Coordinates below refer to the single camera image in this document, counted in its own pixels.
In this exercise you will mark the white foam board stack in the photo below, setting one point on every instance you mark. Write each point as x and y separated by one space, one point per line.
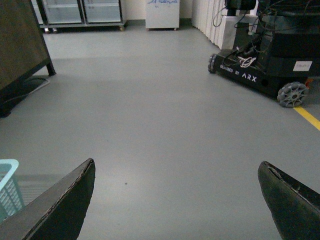
225 28

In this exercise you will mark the light blue plastic basket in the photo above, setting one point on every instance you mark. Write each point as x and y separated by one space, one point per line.
11 200

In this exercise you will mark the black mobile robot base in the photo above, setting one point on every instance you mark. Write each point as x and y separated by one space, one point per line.
283 55

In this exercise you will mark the glass door display fridge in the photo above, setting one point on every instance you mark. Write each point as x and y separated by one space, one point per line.
61 14

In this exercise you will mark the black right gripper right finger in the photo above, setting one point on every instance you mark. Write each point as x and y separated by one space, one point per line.
294 207

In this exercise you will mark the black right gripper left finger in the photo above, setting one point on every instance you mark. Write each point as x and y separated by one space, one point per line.
58 213

